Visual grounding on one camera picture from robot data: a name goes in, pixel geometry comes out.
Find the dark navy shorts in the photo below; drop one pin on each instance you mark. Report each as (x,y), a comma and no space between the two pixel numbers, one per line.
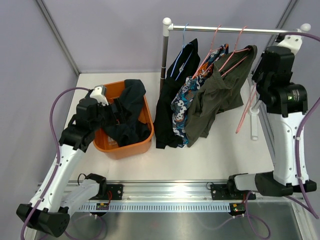
(131,130)

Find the white slotted cable duct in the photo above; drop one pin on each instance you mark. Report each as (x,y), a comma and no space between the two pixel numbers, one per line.
(153,207)

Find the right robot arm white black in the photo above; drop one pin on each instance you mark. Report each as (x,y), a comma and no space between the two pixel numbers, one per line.
(287,106)

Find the aluminium mounting rail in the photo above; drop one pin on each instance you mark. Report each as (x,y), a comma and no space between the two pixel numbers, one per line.
(154,192)

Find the orange plastic basket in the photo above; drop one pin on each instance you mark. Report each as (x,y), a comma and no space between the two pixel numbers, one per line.
(105,144)

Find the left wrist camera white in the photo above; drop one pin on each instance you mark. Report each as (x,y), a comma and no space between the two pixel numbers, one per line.
(99,94)

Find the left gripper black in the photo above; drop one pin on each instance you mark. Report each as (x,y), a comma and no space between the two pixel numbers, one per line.
(113,121)

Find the pink hanger patterned shorts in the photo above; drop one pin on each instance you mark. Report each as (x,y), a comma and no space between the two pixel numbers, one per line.
(208,54)

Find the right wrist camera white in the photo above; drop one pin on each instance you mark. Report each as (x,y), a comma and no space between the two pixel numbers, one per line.
(292,42)

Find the olive green shorts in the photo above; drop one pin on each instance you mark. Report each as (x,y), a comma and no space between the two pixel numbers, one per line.
(220,92)

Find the patterned blue orange shorts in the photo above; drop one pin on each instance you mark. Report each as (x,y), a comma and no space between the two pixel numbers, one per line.
(185,96)

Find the black shorts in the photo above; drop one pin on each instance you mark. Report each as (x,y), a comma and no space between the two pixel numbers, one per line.
(185,65)

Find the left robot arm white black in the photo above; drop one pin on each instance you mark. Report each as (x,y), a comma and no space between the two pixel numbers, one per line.
(48,211)

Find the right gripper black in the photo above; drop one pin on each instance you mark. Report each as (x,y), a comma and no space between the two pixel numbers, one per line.
(255,76)

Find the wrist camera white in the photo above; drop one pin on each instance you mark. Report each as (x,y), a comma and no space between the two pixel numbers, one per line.
(292,42)
(99,94)

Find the pink hanger navy shorts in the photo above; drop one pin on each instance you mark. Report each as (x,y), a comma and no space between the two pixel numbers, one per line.
(251,98)

